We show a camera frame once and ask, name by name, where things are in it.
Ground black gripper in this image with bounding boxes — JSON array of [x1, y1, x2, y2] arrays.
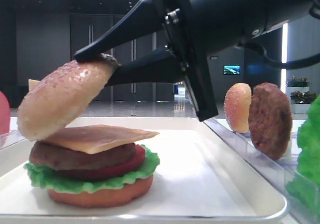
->
[[74, 0, 218, 121]]

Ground sesame bun top half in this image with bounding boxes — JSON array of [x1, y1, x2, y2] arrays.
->
[[17, 54, 120, 141]]

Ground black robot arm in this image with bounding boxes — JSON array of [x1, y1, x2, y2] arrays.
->
[[74, 0, 320, 121]]

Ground flat cheese slice on burger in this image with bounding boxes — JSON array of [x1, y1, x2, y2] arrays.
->
[[42, 125, 159, 154]]

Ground tomato slice in burger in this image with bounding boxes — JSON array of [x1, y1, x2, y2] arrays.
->
[[57, 145, 145, 181]]

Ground upright cheese slice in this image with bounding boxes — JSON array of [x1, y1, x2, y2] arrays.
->
[[28, 79, 40, 92]]

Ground upright brown meat patty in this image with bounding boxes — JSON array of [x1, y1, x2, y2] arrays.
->
[[248, 82, 293, 160]]

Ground meat patty in burger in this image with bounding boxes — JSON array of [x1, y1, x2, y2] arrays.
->
[[29, 142, 136, 170]]

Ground upright red tomato slice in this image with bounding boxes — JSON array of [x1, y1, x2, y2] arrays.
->
[[0, 92, 11, 135]]

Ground lettuce leaf in burger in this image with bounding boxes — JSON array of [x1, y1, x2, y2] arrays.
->
[[23, 145, 160, 194]]

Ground upright green lettuce leaf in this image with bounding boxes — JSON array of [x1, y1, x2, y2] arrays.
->
[[286, 98, 320, 210]]

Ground white rectangular tray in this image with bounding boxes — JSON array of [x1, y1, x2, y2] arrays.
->
[[0, 117, 288, 224]]

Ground bottom bun in burger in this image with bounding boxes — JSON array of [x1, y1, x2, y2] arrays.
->
[[47, 175, 153, 208]]

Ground potted plants in planter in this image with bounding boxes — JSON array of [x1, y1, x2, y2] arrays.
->
[[285, 76, 317, 114]]

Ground clear rack left side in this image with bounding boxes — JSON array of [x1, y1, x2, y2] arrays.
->
[[0, 130, 25, 150]]

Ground clear rack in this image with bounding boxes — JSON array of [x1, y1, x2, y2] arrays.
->
[[204, 119, 320, 224], [0, 130, 25, 150]]

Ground clear rack right side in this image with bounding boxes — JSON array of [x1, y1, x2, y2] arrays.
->
[[204, 119, 320, 224]]

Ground wall screen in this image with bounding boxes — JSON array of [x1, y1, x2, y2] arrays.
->
[[223, 65, 240, 75]]

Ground black cable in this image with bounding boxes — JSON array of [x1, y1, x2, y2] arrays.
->
[[246, 3, 320, 70]]

